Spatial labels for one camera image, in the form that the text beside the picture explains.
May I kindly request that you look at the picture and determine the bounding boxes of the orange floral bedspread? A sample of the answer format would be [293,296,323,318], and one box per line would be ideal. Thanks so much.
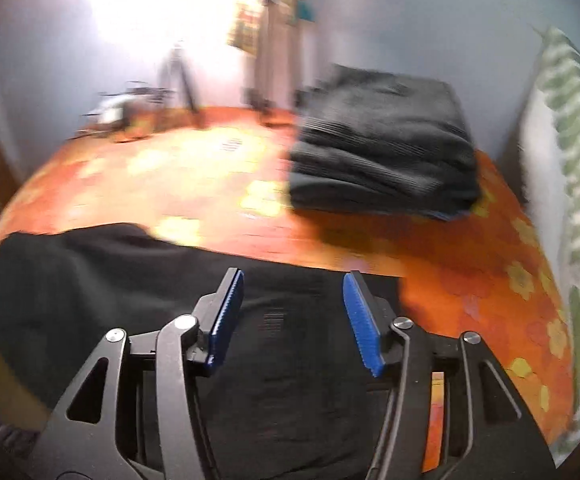
[0,108,574,442]

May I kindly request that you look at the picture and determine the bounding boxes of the black pants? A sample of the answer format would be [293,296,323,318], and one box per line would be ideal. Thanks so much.
[0,222,406,480]

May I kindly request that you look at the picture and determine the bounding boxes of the small black tripod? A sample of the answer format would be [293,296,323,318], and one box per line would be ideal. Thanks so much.
[157,46,206,129]

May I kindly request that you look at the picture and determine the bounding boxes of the white power adapter box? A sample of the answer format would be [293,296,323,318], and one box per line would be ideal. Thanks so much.
[86,93,134,126]

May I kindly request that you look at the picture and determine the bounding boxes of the black cables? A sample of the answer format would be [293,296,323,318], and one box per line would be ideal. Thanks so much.
[79,79,176,137]

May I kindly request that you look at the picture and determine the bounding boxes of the stack of folded dark clothes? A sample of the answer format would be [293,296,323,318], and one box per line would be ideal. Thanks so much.
[289,65,480,220]

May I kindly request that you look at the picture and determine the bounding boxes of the floral cloth on tripod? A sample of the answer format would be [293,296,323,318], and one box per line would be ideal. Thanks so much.
[227,0,315,56]

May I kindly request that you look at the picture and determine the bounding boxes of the green striped white pillow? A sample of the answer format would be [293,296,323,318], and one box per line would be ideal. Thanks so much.
[518,27,580,464]

